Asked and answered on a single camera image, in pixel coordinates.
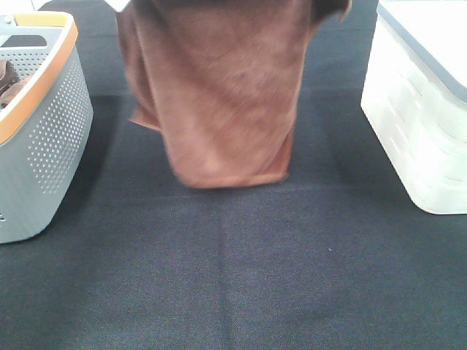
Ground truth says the brown microfibre towel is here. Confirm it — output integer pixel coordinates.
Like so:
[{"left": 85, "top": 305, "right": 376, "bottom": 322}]
[{"left": 116, "top": 1, "right": 352, "bottom": 188}]

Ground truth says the brown towel in basket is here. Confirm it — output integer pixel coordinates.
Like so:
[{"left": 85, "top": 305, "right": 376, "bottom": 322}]
[{"left": 1, "top": 60, "right": 31, "bottom": 110}]

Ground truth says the black fabric table mat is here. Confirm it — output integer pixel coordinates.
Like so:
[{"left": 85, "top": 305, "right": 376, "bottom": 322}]
[{"left": 1, "top": 1, "right": 466, "bottom": 349}]

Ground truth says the grey perforated laundry basket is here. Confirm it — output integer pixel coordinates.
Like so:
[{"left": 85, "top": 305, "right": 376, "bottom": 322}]
[{"left": 1, "top": 12, "right": 93, "bottom": 244}]

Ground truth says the white plastic storage basket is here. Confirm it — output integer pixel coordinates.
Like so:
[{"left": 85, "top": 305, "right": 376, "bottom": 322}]
[{"left": 360, "top": 1, "right": 466, "bottom": 214}]

